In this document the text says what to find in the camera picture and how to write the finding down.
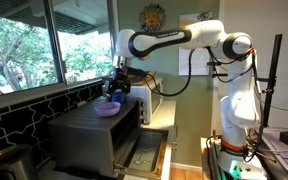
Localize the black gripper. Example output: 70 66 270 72
102 67 133 99

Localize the pink plastic bowl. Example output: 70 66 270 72
94 101 122 118

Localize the silver toaster oven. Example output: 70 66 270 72
47 95 146 178

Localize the glass toaster oven door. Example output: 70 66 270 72
113 128 170 180

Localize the wooden serving tray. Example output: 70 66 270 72
127 70 157 84

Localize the white microwave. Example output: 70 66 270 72
125 77 164 125

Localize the metal pot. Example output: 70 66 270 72
0 143 39 180

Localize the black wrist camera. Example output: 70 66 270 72
127 67 149 80

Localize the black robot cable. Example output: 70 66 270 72
143 48 195 98

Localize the window with metal frame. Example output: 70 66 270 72
0 0 120 113

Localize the sun wall decoration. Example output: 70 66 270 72
138 3 167 35

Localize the paper wall calendar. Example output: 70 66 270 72
178 11 215 77

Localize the black camera stand pole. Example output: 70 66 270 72
261 33 284 129

